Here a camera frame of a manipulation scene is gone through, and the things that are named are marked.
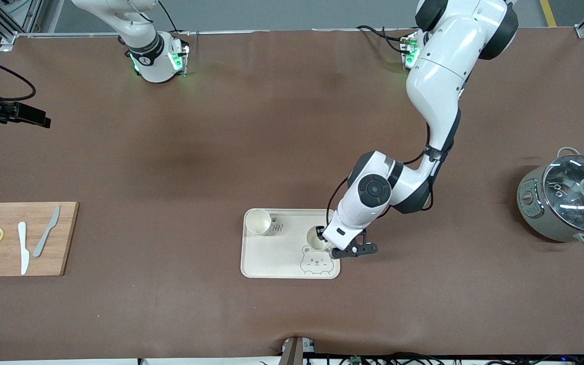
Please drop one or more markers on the white plastic knife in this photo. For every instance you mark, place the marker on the white plastic knife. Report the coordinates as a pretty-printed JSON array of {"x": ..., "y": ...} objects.
[{"x": 23, "y": 248}]

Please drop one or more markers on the white IKEA cup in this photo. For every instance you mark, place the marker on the white IKEA cup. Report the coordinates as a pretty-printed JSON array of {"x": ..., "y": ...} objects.
[
  {"x": 257, "y": 221},
  {"x": 315, "y": 244}
]

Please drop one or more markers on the glass pot lid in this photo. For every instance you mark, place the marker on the glass pot lid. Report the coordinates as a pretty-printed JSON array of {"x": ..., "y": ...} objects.
[{"x": 576, "y": 192}]

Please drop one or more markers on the grey plastic knife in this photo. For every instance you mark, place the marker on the grey plastic knife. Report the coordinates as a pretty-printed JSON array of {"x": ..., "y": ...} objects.
[{"x": 43, "y": 238}]

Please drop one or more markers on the brown table mat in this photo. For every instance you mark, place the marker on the brown table mat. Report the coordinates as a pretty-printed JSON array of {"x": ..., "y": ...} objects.
[{"x": 170, "y": 152}]

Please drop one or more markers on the cream bear print tray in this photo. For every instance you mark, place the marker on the cream bear print tray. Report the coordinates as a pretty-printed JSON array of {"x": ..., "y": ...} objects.
[{"x": 282, "y": 258}]

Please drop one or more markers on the table edge camera mount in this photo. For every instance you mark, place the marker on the table edge camera mount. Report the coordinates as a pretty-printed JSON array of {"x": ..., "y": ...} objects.
[{"x": 294, "y": 350}]

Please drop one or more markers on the wooden cutting board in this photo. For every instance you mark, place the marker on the wooden cutting board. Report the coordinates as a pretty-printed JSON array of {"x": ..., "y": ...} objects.
[{"x": 8, "y": 215}]

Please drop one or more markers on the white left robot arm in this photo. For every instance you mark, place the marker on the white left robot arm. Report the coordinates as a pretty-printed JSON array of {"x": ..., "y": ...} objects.
[{"x": 439, "y": 86}]

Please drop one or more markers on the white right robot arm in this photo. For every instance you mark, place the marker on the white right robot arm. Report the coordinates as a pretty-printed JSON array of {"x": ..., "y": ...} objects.
[{"x": 152, "y": 56}]

